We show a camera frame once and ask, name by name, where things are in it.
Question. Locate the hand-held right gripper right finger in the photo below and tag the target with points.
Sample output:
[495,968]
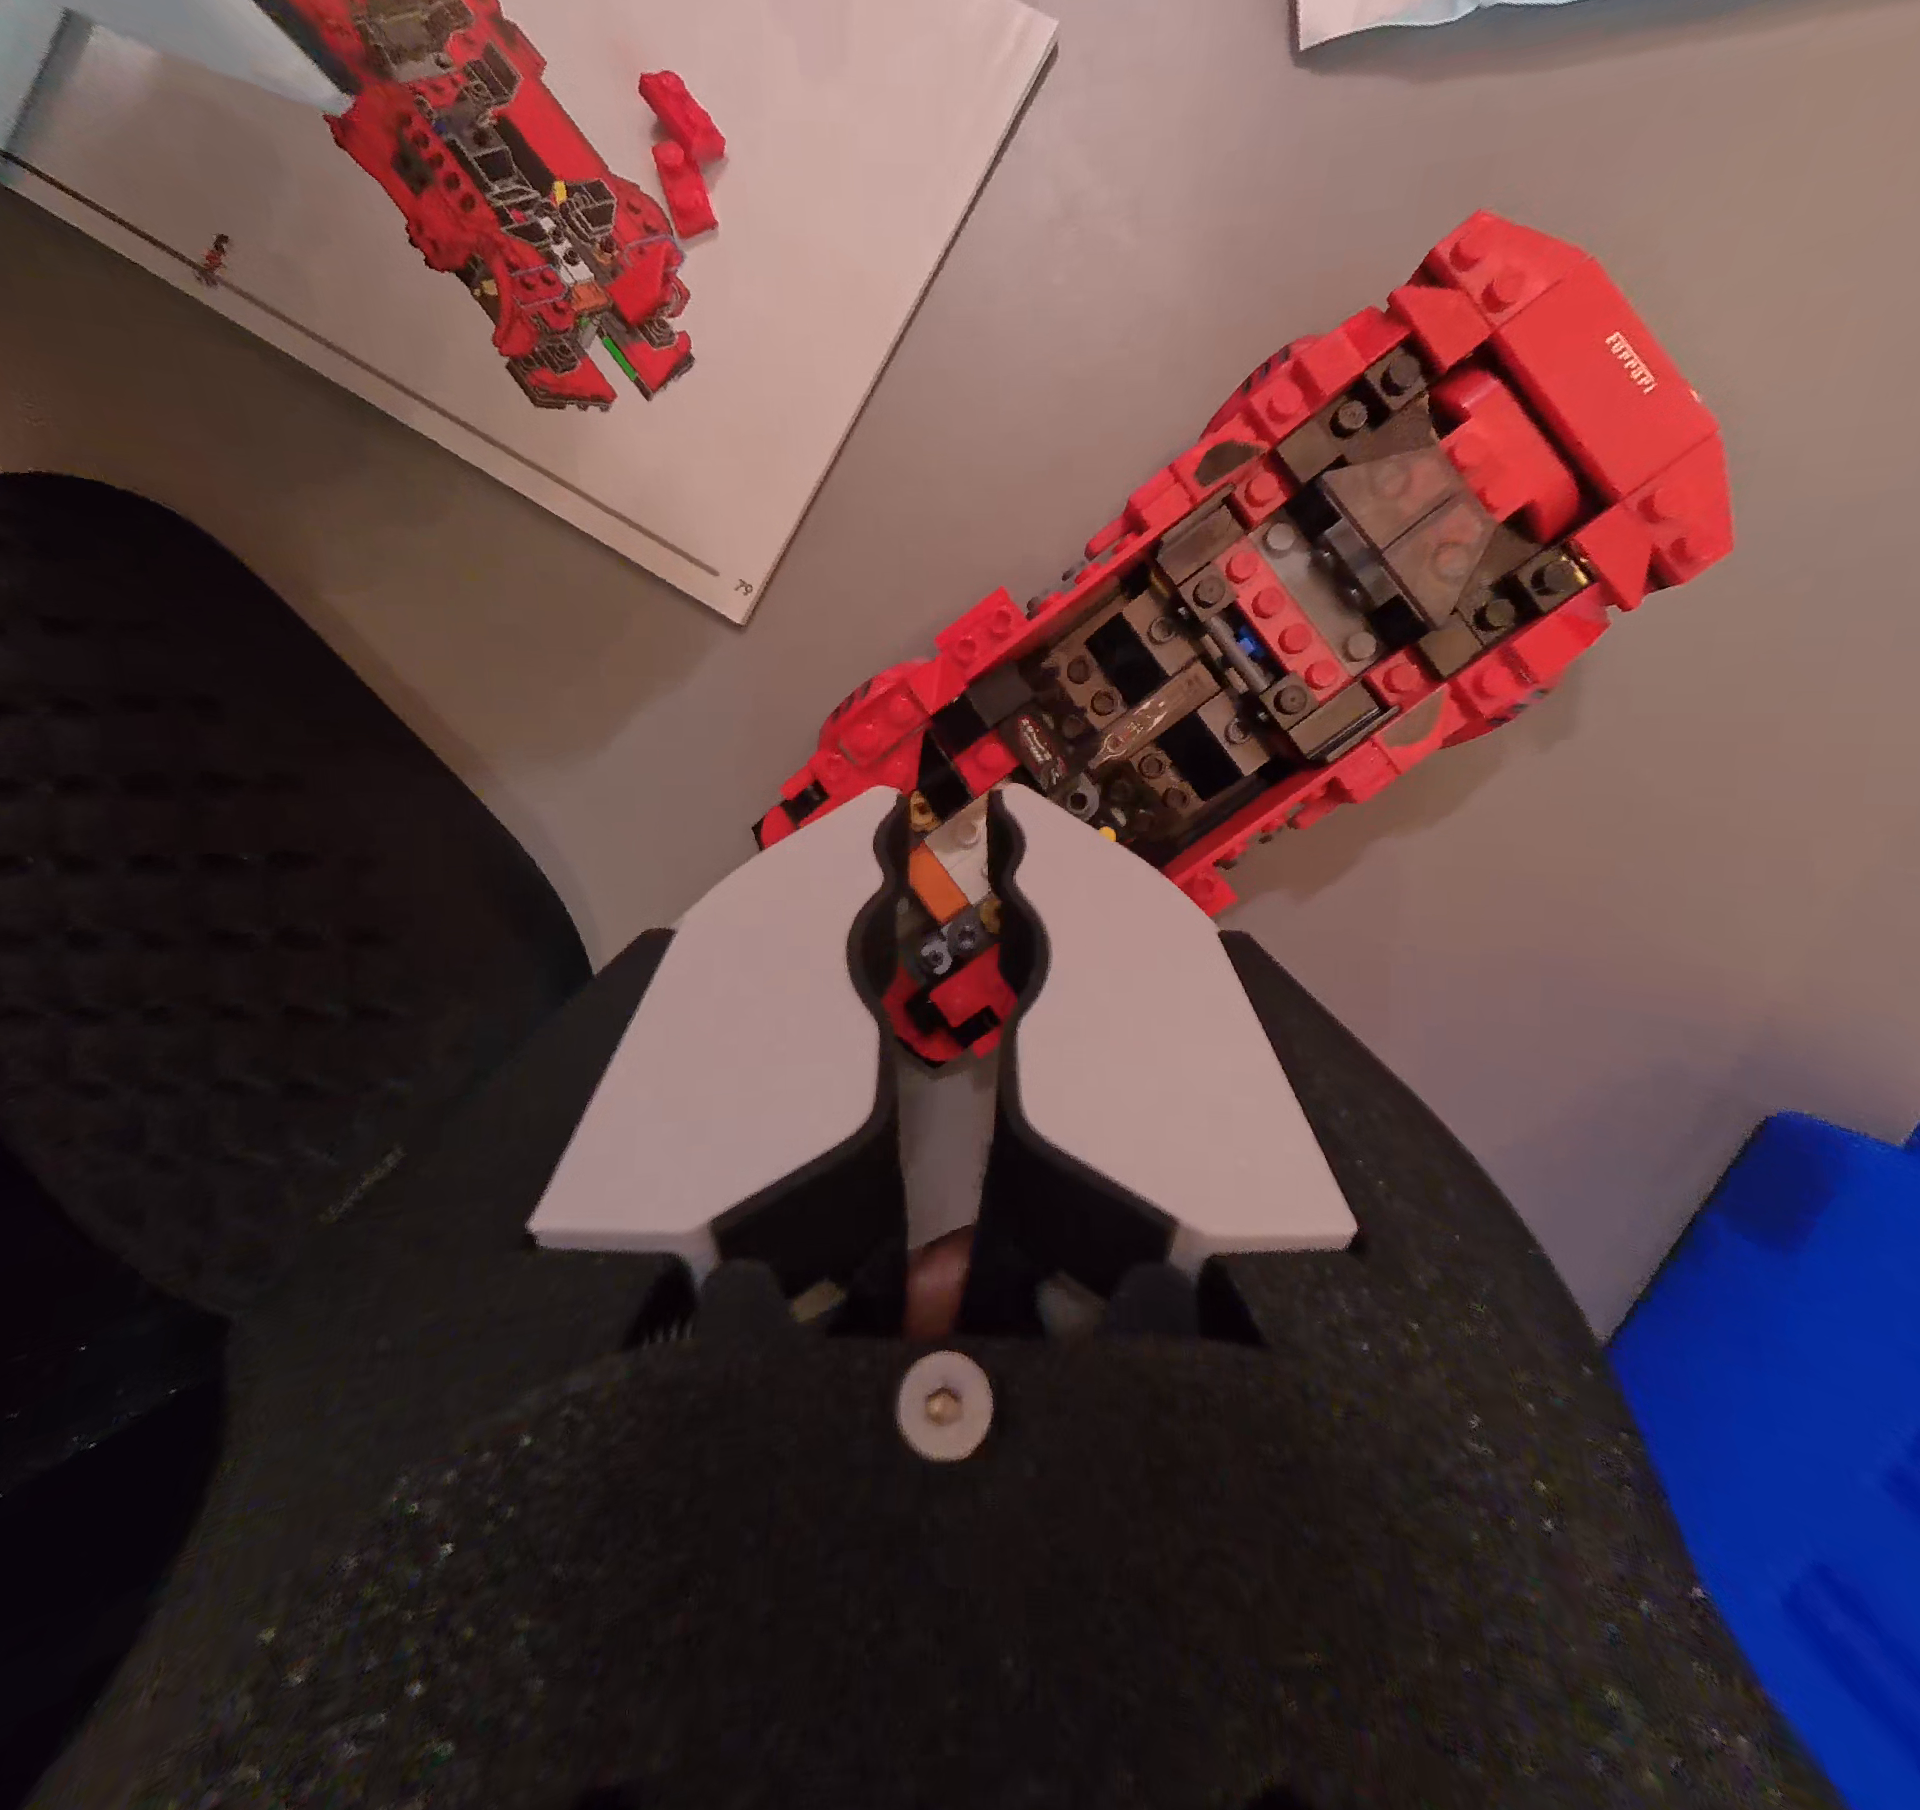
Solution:
[1170,1061]

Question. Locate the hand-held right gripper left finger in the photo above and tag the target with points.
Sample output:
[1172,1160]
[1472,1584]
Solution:
[720,1061]

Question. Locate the red brick toy car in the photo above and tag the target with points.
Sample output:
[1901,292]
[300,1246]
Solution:
[1575,355]

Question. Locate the white building instruction booklet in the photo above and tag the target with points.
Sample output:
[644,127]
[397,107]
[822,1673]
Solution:
[870,161]

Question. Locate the black mesh office chair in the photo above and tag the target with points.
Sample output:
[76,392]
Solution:
[224,865]

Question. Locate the blue plastic bin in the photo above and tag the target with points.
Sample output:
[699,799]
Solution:
[1801,1390]

